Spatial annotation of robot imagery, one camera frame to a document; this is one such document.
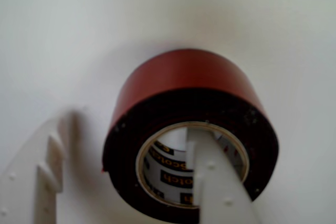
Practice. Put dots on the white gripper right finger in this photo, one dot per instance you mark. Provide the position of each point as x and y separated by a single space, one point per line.
223 195

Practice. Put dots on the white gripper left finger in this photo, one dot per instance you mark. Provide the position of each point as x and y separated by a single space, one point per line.
23 182

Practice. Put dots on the red tape roll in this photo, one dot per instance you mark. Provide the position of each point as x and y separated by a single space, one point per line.
183 72

